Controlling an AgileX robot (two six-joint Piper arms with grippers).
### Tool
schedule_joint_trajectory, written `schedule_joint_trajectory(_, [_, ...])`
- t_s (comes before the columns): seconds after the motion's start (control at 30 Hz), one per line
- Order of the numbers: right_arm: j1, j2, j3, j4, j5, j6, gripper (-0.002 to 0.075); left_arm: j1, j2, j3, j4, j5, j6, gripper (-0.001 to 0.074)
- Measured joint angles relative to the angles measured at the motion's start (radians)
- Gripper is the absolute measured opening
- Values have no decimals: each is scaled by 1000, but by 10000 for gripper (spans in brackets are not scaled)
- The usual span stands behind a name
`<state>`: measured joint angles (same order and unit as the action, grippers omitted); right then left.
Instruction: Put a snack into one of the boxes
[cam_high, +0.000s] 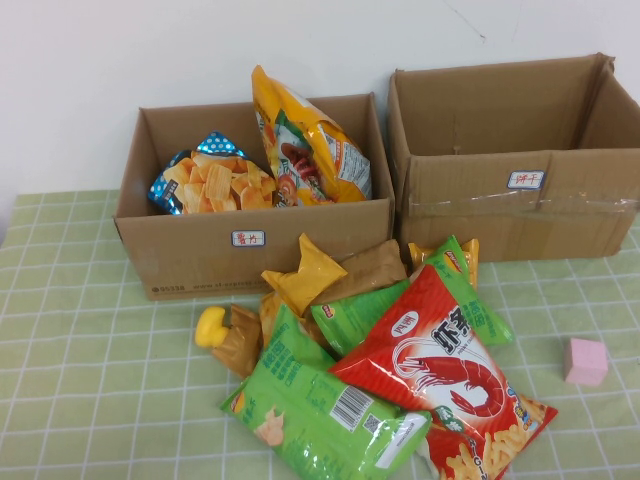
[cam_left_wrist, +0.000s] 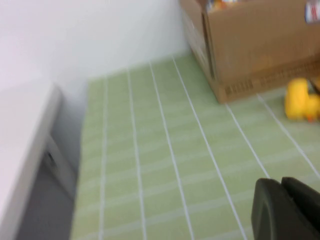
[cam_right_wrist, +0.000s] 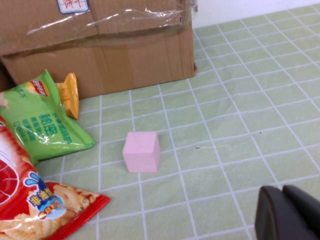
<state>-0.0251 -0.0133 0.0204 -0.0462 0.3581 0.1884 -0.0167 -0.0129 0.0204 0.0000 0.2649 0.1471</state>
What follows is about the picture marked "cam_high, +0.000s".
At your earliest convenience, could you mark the small green chips bag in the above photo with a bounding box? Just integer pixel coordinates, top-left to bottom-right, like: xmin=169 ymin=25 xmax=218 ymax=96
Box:
xmin=419 ymin=234 xmax=516 ymax=346
xmin=309 ymin=279 xmax=411 ymax=357

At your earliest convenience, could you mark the orange snack packet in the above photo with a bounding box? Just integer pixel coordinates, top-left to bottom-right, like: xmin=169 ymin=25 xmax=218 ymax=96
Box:
xmin=258 ymin=291 xmax=331 ymax=351

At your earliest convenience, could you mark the red prawn cracker bag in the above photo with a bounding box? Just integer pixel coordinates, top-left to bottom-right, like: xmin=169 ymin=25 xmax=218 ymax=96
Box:
xmin=328 ymin=264 xmax=560 ymax=480

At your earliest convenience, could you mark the pink foam cube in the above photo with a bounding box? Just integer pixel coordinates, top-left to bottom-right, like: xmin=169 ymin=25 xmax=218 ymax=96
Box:
xmin=563 ymin=337 xmax=610 ymax=387

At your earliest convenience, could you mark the yellow plastic toy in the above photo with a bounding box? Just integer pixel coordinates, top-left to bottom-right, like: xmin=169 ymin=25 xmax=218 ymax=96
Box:
xmin=195 ymin=305 xmax=230 ymax=348

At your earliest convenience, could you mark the yellow snack packet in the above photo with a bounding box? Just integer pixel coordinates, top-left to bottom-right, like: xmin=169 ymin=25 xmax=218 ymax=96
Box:
xmin=261 ymin=231 xmax=349 ymax=319
xmin=406 ymin=237 xmax=480 ymax=289

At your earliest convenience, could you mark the large yellow chips bag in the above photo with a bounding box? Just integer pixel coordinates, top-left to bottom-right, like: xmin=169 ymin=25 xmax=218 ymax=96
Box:
xmin=251 ymin=63 xmax=374 ymax=207

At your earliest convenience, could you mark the smaller brown cardboard box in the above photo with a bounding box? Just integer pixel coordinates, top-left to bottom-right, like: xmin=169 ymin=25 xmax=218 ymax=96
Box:
xmin=112 ymin=92 xmax=396 ymax=302

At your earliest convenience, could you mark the larger brown cardboard box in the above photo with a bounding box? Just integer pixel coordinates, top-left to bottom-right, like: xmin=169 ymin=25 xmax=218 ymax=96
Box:
xmin=387 ymin=51 xmax=640 ymax=265

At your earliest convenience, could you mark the brown snack packet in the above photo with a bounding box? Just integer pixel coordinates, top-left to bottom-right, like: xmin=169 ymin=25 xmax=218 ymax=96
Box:
xmin=209 ymin=303 xmax=265 ymax=380
xmin=309 ymin=238 xmax=409 ymax=306

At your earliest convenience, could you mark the green checked tablecloth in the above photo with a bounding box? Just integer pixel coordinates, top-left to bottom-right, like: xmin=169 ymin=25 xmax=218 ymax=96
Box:
xmin=0 ymin=189 xmax=640 ymax=480

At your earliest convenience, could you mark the green chips bag with barcode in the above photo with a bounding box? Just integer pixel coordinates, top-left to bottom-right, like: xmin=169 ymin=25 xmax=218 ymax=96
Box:
xmin=294 ymin=367 xmax=433 ymax=470

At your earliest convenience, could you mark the large green chips bag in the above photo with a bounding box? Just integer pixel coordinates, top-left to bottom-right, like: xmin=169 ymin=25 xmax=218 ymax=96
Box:
xmin=219 ymin=303 xmax=341 ymax=464

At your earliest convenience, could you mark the blue polka dot chips bag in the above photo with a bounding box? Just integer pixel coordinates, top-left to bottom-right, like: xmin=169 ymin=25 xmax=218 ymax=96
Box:
xmin=146 ymin=130 xmax=278 ymax=216

